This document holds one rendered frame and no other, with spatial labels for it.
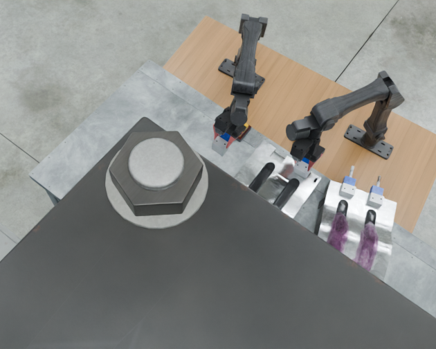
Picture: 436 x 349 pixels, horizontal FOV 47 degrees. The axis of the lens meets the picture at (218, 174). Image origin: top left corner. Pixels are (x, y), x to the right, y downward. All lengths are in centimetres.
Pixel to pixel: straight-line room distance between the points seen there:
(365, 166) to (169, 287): 162
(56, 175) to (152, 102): 48
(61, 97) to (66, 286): 261
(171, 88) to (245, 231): 160
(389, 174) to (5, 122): 210
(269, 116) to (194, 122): 31
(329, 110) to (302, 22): 195
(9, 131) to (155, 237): 256
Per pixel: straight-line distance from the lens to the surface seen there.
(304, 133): 167
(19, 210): 282
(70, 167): 195
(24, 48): 338
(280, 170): 185
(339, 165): 204
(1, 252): 115
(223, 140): 180
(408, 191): 209
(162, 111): 204
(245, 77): 165
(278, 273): 54
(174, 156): 52
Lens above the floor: 251
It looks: 64 degrees down
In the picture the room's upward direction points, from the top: 11 degrees clockwise
